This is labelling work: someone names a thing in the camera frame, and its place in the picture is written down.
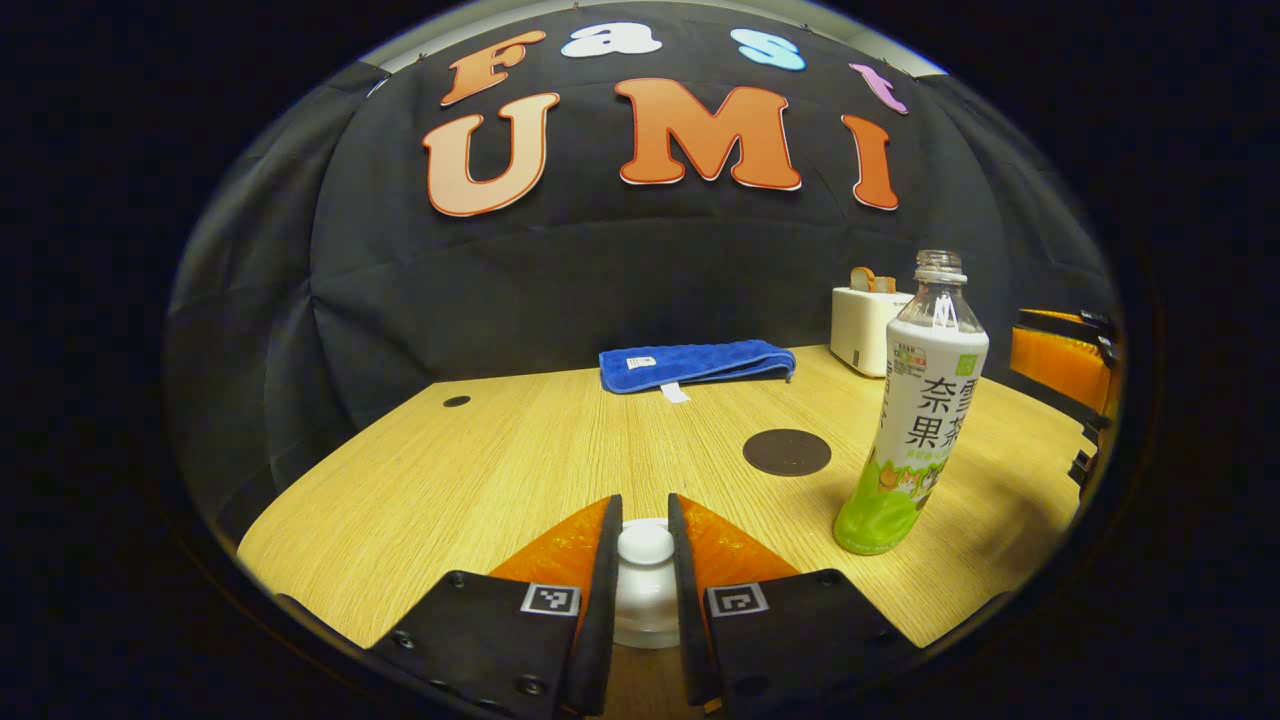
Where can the white teacup lid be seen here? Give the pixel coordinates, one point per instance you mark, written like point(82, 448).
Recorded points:
point(645, 560)

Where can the brown bread slice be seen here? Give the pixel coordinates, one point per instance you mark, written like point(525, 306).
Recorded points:
point(868, 280)

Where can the black backdrop cloth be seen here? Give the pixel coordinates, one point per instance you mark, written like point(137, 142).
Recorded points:
point(600, 280)

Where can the blue towel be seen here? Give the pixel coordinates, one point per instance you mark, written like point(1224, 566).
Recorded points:
point(690, 362)

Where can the white toaster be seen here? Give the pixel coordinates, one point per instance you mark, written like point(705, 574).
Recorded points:
point(860, 335)

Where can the clear water bottle green label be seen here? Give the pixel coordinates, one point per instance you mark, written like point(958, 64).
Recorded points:
point(925, 400)

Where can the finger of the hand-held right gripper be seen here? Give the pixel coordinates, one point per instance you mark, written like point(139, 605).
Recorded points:
point(1060, 365)
point(1082, 468)

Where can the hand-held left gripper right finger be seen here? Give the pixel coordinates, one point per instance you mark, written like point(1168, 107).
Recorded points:
point(685, 600)

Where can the dark round coaster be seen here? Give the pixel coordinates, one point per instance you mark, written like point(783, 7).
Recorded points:
point(787, 452)

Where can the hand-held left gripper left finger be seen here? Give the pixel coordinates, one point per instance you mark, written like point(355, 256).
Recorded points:
point(600, 600)

